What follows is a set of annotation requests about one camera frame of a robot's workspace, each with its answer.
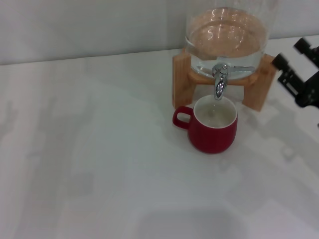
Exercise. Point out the glass water dispenser jar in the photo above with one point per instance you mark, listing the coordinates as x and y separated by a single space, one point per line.
226 35

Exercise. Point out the chrome faucet tap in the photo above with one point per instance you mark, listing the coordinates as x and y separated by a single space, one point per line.
219 85

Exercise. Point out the wooden dispenser stand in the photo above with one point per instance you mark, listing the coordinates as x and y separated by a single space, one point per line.
183 82

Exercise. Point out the red ceramic cup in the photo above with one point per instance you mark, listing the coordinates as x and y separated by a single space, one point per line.
211 139

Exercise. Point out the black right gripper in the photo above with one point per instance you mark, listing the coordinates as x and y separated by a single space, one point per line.
311 94

